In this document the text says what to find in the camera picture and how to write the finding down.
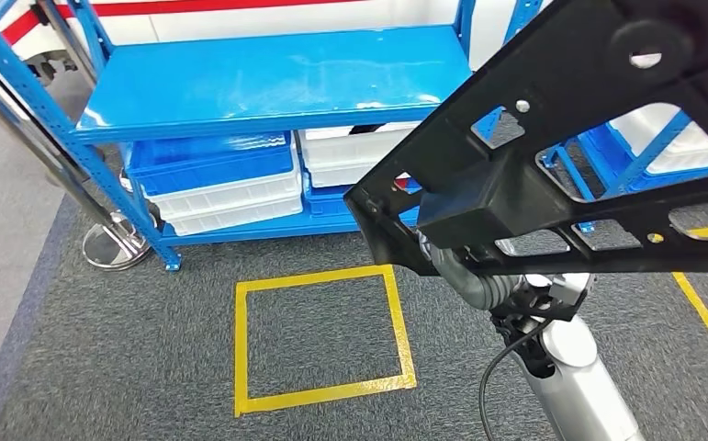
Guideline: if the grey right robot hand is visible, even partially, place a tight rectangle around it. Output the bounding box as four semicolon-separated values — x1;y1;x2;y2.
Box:
417;232;447;265

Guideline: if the black plastic frame part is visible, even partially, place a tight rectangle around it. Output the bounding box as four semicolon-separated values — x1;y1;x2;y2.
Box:
342;0;708;278

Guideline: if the blue metal shelf rack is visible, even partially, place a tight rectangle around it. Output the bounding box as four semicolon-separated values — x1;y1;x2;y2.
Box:
0;0;544;273

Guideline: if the blue rack on casters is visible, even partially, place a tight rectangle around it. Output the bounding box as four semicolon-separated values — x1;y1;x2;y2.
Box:
538;103;708;235

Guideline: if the yellow floor tape square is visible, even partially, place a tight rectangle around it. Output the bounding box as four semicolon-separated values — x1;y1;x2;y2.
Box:
233;264;419;419
671;223;708;350

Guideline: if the white car red stripe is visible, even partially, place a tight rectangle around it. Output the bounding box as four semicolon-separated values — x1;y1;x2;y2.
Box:
0;0;549;93

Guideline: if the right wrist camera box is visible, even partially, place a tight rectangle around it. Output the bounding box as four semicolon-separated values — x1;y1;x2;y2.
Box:
526;272;596;322

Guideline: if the black camera cable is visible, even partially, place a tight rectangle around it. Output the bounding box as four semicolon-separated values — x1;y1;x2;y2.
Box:
478;317;555;441

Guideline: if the chrome stanchion post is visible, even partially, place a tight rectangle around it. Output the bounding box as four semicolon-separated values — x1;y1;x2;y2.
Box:
0;57;152;273
36;0;96;86

